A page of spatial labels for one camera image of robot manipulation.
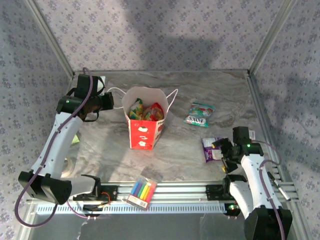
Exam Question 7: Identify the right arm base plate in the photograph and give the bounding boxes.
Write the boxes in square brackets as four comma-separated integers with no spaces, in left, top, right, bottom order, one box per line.
[205,184,227,201]

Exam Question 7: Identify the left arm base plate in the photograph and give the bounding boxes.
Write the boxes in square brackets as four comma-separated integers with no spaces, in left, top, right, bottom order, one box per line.
[72,184,118,202]

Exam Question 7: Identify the black controller board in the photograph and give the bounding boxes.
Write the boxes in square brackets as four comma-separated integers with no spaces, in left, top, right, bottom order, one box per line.
[223,202,244,219]

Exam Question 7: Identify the aluminium side rail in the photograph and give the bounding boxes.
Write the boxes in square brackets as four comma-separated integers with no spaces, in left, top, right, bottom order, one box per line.
[246,70,316,240]

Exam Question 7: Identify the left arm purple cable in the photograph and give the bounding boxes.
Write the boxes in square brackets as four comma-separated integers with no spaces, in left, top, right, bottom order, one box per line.
[14,66,95,228]

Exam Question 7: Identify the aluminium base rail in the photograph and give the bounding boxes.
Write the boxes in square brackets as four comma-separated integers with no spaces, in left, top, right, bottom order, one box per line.
[27,181,300,208]

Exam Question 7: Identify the colour marker pack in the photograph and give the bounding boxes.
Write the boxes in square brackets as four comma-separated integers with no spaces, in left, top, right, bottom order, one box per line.
[126,174,158,211]

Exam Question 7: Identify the red gummy candy packet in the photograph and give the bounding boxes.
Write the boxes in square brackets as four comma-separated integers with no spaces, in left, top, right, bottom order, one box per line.
[142,102,165,122]

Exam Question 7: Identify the clear tape roll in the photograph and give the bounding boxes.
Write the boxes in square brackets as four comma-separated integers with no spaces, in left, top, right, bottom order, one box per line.
[62,157,76,178]

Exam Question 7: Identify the purple snack packet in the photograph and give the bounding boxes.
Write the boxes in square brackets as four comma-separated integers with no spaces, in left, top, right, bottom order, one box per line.
[201,136,225,164]

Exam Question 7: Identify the red floral paper bag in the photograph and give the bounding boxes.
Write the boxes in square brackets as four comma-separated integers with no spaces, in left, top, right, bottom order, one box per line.
[107,86,180,151]

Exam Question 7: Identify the white slotted cable duct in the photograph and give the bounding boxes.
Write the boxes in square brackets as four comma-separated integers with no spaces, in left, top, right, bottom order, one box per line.
[36,202,232,215]

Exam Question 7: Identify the black marker pen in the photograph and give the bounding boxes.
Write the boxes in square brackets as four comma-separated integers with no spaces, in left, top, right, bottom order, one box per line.
[267,171,292,202]

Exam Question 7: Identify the aluminium frame upright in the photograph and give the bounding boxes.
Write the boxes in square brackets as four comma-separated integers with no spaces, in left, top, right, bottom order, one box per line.
[24,0,76,79]
[248,0,302,76]

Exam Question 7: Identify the green red mint candy packet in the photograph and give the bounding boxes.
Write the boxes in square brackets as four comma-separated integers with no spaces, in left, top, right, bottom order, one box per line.
[183,101,216,128]

